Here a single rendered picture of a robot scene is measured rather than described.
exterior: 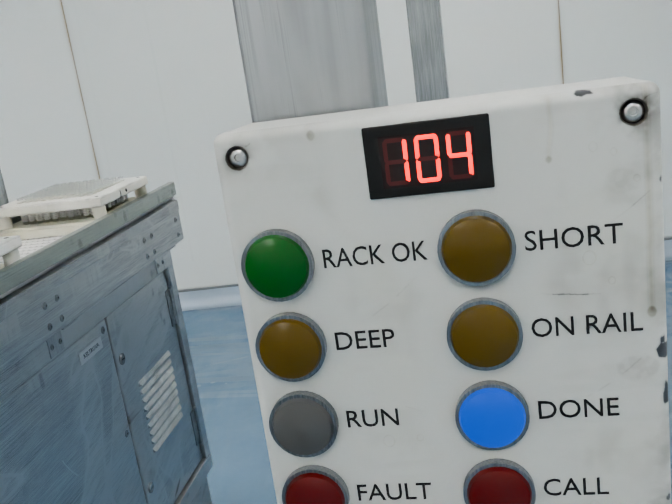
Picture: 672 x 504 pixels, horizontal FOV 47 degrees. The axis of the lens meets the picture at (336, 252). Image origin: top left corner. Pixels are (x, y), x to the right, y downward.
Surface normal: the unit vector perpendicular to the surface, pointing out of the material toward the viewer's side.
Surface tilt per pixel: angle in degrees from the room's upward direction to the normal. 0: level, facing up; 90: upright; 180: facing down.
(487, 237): 88
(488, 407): 87
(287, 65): 90
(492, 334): 89
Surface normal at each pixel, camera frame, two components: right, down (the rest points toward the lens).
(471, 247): -0.20, 0.24
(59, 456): 0.98, -0.08
